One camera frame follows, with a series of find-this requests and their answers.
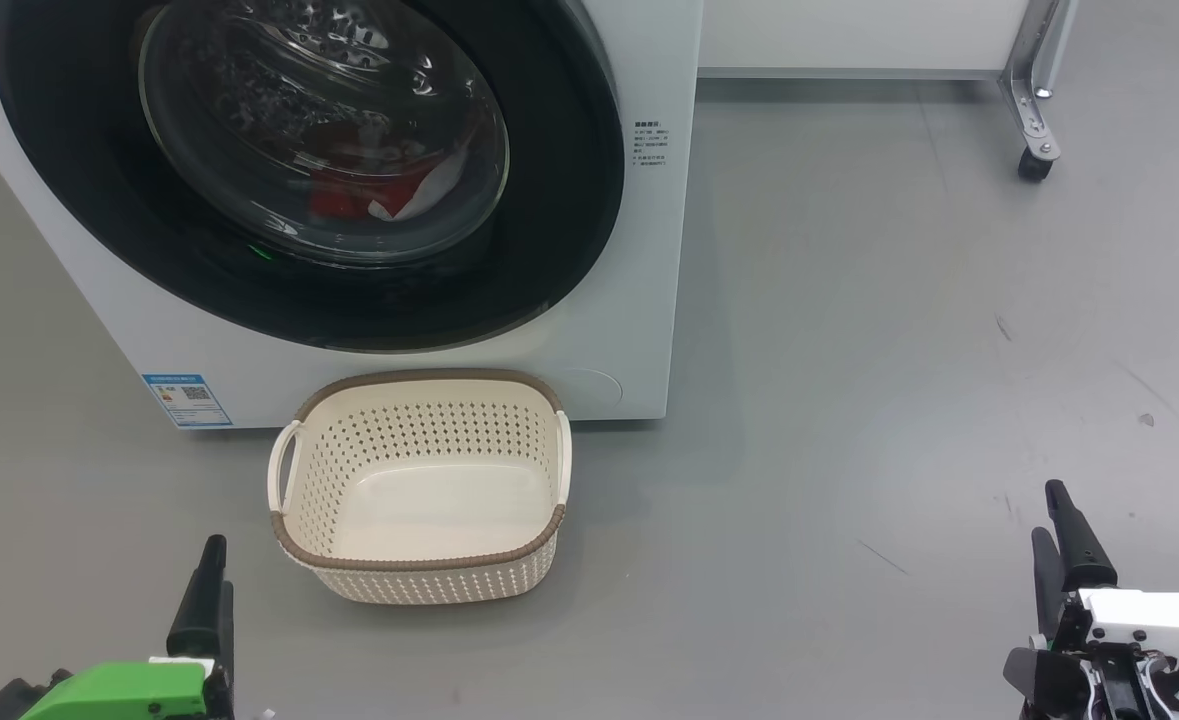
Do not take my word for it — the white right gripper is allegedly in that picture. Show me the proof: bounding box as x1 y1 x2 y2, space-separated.
1004 480 1179 720

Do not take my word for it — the red white-striped garment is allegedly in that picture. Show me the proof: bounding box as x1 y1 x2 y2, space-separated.
307 150 420 221

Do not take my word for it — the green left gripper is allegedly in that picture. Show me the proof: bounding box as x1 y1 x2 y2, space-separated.
19 535 236 720

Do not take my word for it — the blue label sticker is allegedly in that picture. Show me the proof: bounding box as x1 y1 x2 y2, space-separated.
141 373 233 429

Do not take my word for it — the white front-load washing machine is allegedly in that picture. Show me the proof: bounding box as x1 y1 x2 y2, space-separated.
0 0 705 431

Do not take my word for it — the white partition panel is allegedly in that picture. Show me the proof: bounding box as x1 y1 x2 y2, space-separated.
697 0 1035 81

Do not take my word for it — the dark round glass washer door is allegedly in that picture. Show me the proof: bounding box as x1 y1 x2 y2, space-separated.
0 0 628 353

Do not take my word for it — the cream perforated laundry basket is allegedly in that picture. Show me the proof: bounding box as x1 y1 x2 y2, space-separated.
267 368 573 606

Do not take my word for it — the grey metal caster leg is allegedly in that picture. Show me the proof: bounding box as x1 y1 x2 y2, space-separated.
997 0 1085 183

